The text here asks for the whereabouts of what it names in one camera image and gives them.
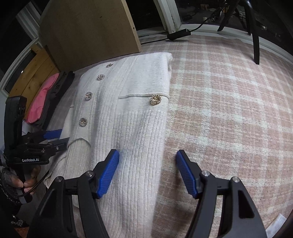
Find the white knit cardigan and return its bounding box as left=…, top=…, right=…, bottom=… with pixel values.
left=44, top=52, right=172, bottom=237

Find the person's left hand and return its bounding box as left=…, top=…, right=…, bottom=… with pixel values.
left=6, top=165, right=41, bottom=192

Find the pink folded garment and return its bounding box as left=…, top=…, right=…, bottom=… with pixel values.
left=25, top=73, right=59, bottom=124

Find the black folded garment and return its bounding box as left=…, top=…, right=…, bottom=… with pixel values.
left=32, top=71, right=75, bottom=130

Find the light wooden board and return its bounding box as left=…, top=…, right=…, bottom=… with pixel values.
left=9, top=44, right=59, bottom=113

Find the pink plaid blanket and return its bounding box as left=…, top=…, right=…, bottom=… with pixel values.
left=45, top=34, right=293, bottom=238

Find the brown cardboard panel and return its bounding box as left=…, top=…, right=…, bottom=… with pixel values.
left=40, top=0, right=142, bottom=71

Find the black power adapter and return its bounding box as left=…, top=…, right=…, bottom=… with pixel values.
left=167, top=29, right=191, bottom=41

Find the black tripod stand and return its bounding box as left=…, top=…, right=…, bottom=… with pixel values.
left=217, top=1, right=260, bottom=65

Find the black cable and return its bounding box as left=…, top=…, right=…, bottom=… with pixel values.
left=139, top=9, right=221, bottom=45

